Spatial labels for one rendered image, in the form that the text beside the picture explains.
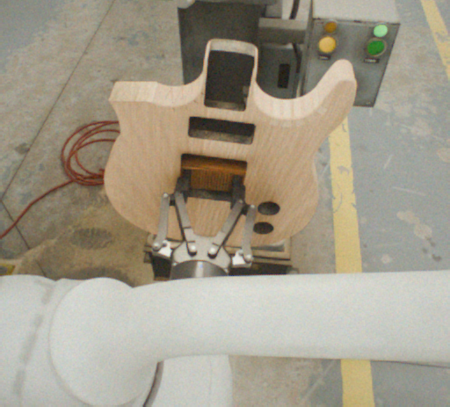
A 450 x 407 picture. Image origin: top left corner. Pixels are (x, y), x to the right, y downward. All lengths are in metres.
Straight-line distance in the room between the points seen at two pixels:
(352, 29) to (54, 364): 0.73
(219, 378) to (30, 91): 2.38
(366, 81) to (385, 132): 1.45
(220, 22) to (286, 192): 0.50
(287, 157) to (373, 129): 1.75
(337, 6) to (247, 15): 0.24
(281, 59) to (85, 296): 0.88
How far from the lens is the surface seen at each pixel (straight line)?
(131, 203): 0.76
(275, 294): 0.30
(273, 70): 1.17
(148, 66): 2.72
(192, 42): 1.11
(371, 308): 0.31
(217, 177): 0.68
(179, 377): 0.46
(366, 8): 0.91
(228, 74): 0.58
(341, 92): 0.58
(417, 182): 2.19
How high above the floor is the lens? 1.53
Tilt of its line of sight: 49 degrees down
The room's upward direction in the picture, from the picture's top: straight up
